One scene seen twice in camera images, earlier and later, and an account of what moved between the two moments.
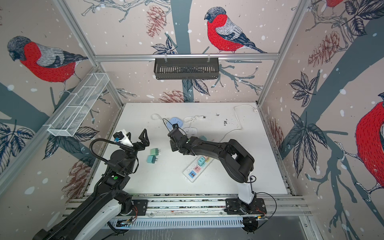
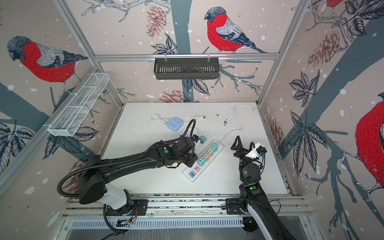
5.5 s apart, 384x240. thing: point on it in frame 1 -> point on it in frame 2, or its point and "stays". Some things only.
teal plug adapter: [201, 161] stays
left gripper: [142, 146] -> [194, 159]
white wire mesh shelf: [73, 112] stays
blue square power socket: [174, 120] stays
